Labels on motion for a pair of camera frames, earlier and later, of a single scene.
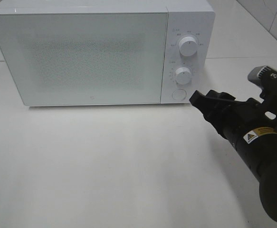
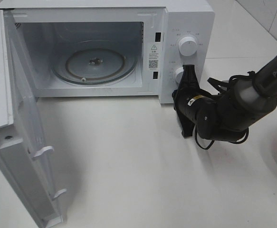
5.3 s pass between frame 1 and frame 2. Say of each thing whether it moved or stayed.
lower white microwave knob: stayed
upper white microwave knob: stayed
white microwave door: moved
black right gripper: moved
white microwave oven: stayed
